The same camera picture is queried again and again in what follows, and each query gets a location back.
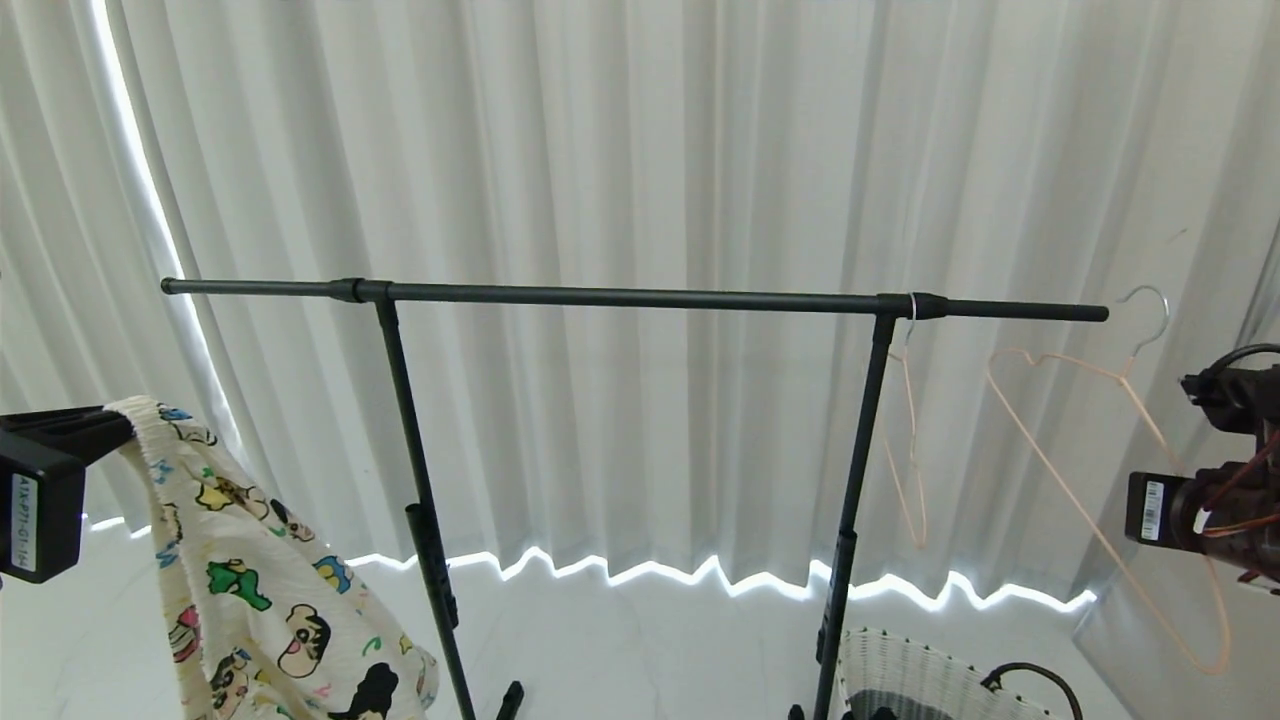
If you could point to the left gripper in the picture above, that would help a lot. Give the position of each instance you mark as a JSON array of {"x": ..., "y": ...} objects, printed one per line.
[{"x": 55, "y": 510}]

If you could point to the black clothes rack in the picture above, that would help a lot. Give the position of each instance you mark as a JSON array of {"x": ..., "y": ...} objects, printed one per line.
[{"x": 620, "y": 297}]

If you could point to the white curtain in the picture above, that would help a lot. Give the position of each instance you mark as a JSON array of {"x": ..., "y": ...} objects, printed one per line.
[{"x": 620, "y": 150}]

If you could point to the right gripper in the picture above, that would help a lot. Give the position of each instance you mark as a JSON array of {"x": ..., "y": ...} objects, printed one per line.
[{"x": 1170, "y": 510}]

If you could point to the white laundry basket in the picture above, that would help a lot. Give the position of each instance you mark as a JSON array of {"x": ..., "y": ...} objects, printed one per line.
[{"x": 920, "y": 670}]

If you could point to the pink clothes hanger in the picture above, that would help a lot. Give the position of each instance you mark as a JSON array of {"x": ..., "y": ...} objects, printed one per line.
[
  {"x": 920, "y": 540},
  {"x": 1127, "y": 372}
]

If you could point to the cream printed garment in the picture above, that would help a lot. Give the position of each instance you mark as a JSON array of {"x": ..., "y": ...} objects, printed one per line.
[{"x": 250, "y": 600}]

